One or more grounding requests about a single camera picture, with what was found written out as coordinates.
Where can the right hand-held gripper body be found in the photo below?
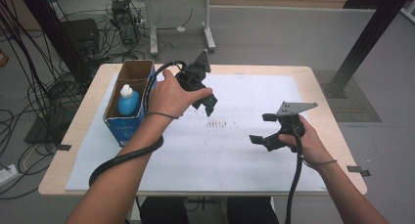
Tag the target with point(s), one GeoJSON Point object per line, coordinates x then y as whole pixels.
{"type": "Point", "coordinates": [290, 121]}

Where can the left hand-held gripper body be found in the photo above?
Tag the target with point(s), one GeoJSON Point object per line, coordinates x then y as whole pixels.
{"type": "Point", "coordinates": [192, 77]}

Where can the blue bottle with white cap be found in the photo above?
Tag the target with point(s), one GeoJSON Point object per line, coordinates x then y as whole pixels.
{"type": "Point", "coordinates": [128, 103]}

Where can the blue cardboard box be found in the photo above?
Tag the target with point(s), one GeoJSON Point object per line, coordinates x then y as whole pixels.
{"type": "Point", "coordinates": [125, 131]}

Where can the person's left hand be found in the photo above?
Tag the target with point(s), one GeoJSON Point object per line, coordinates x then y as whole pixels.
{"type": "Point", "coordinates": [169, 98]}

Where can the person's right hand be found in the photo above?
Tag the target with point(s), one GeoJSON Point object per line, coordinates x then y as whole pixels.
{"type": "Point", "coordinates": [311, 145]}

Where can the black band on left wrist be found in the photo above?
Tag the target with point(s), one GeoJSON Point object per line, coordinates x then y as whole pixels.
{"type": "Point", "coordinates": [160, 113]}

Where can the black band on wrist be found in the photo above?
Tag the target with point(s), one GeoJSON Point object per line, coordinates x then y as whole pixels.
{"type": "Point", "coordinates": [160, 113]}
{"type": "Point", "coordinates": [323, 164]}

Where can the white table mat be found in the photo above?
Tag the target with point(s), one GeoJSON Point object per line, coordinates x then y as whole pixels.
{"type": "Point", "coordinates": [212, 158]}

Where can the small white plug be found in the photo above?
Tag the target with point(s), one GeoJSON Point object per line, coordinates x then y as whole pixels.
{"type": "Point", "coordinates": [181, 29]}

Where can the black band on right wrist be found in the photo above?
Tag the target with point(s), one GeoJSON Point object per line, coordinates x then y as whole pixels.
{"type": "Point", "coordinates": [323, 164]}

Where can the white desk with metal legs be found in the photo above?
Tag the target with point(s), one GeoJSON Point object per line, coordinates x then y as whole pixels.
{"type": "Point", "coordinates": [153, 28]}

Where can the person's right leg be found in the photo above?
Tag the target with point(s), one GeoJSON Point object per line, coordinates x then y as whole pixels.
{"type": "Point", "coordinates": [251, 212]}

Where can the person's leg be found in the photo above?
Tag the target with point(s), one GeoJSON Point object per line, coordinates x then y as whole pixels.
{"type": "Point", "coordinates": [164, 211]}
{"type": "Point", "coordinates": [251, 212]}

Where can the long black tape strip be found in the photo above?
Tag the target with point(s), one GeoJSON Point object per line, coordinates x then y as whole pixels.
{"type": "Point", "coordinates": [358, 170]}

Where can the person's left leg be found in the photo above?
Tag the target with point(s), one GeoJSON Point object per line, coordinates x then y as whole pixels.
{"type": "Point", "coordinates": [164, 211]}

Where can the black equipment case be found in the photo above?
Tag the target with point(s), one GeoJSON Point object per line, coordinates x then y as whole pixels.
{"type": "Point", "coordinates": [80, 35]}

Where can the small black tape strip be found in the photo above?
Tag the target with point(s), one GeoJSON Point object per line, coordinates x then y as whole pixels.
{"type": "Point", "coordinates": [64, 147]}

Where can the black floor plate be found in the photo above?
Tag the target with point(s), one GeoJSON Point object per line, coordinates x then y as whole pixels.
{"type": "Point", "coordinates": [42, 132]}

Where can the white power strip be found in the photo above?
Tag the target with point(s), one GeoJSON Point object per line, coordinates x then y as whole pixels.
{"type": "Point", "coordinates": [7, 175]}

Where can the black metal post with base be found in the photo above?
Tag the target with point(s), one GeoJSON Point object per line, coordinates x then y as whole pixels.
{"type": "Point", "coordinates": [372, 31]}

